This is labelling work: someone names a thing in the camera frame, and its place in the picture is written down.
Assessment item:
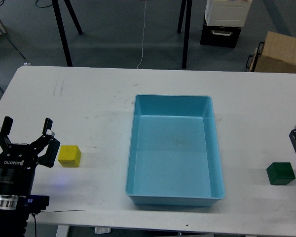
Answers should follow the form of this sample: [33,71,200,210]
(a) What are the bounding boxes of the black storage box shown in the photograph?
[200,23,242,48]

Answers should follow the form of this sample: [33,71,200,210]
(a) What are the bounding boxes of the green wooden block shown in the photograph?
[266,162,296,185]

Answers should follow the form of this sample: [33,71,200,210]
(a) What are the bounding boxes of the yellow wooden block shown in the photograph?
[58,145,81,167]

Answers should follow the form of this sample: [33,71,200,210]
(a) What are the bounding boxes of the light blue plastic box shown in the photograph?
[126,94,225,207]

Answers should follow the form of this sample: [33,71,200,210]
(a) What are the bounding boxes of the white hanging cord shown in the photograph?
[137,0,147,70]

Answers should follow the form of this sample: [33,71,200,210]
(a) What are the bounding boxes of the white storage box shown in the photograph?
[205,0,253,27]

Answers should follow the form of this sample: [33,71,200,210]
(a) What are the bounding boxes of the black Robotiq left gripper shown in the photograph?
[0,116,60,197]

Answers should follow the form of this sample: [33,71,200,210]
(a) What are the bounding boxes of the black stand legs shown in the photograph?
[177,0,192,69]
[52,0,83,67]

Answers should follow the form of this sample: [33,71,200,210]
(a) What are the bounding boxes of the black right stand legs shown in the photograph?
[177,0,192,69]

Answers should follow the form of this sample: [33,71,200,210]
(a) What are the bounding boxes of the black left stand legs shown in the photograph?
[52,0,83,67]

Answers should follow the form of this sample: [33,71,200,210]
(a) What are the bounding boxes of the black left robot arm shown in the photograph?
[0,117,60,237]

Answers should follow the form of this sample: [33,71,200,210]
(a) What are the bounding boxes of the light wooden cabinet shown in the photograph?
[246,32,296,74]

